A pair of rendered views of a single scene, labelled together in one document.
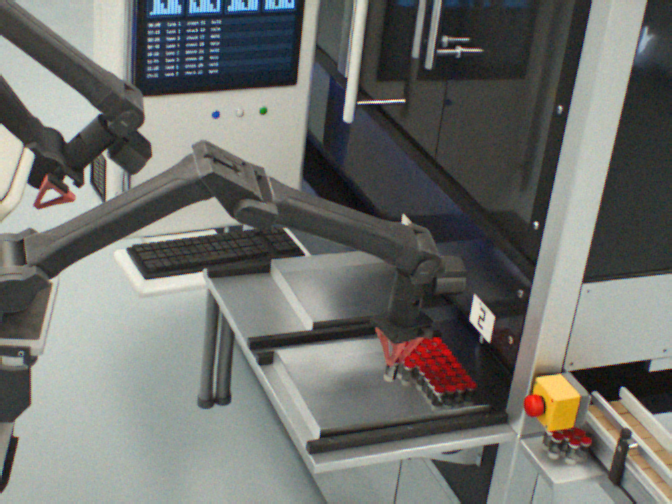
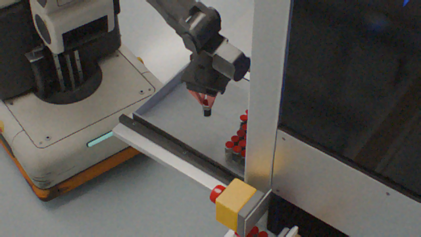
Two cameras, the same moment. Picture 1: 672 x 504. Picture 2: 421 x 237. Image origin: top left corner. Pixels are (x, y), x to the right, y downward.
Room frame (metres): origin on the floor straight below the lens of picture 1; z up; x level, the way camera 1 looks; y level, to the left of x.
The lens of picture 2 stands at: (1.45, -1.07, 2.08)
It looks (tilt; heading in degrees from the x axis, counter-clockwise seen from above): 47 degrees down; 61
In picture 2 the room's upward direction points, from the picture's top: straight up
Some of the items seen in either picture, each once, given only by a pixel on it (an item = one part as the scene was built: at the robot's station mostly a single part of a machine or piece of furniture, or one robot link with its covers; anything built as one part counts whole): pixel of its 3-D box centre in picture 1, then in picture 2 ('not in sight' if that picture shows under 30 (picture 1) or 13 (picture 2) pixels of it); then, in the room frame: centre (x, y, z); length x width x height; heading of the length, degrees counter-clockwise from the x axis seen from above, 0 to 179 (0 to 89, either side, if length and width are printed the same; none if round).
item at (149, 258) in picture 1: (216, 250); not in sight; (2.58, 0.28, 0.82); 0.40 x 0.14 x 0.02; 119
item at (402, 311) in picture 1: (403, 310); (206, 69); (1.94, -0.13, 1.10); 0.10 x 0.07 x 0.07; 130
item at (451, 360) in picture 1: (452, 371); not in sight; (2.05, -0.25, 0.90); 0.18 x 0.02 x 0.05; 24
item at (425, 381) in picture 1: (420, 375); (248, 130); (2.03, -0.19, 0.90); 0.18 x 0.02 x 0.05; 24
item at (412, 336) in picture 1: (396, 343); (205, 91); (1.94, -0.13, 1.02); 0.07 x 0.07 x 0.09; 40
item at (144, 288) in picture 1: (211, 253); not in sight; (2.61, 0.29, 0.79); 0.45 x 0.28 x 0.03; 119
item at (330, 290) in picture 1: (364, 288); not in sight; (2.35, -0.07, 0.90); 0.34 x 0.26 x 0.04; 115
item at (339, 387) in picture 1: (378, 384); (219, 116); (1.99, -0.11, 0.90); 0.34 x 0.26 x 0.04; 114
